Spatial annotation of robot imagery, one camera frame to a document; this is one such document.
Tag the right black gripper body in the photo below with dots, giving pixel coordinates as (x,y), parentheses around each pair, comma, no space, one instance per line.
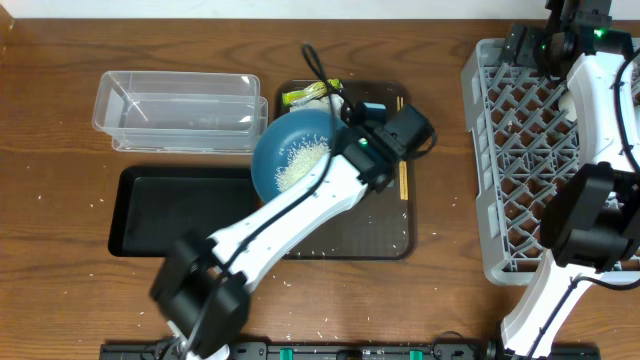
(536,54)

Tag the wooden chopstick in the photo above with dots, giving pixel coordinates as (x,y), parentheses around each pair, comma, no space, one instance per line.
(400,104)
(403,180)

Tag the white tissue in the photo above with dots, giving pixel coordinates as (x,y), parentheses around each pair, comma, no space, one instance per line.
(332,102)

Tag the green yellow snack wrapper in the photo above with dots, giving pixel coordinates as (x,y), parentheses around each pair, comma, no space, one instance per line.
(316,91)

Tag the pile of white rice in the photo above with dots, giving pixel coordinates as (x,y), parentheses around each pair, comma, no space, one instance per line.
(299,159)

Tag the dark blue plate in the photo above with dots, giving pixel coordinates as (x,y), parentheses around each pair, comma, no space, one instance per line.
(280,145)

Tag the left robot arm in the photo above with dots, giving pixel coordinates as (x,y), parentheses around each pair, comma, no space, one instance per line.
(204,286)

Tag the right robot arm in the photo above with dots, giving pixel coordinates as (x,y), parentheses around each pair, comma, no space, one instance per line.
(593,221)

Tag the grey dishwasher rack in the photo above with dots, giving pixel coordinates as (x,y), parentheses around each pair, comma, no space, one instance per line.
(531,134)

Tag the dark brown serving tray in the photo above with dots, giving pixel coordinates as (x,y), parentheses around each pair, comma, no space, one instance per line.
(381,225)

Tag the black plastic bin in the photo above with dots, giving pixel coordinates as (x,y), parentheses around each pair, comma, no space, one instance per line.
(157,205)

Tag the clear plastic bin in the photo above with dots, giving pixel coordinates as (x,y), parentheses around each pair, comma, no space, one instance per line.
(180,112)

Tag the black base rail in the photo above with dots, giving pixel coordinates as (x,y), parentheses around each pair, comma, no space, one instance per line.
(167,349)

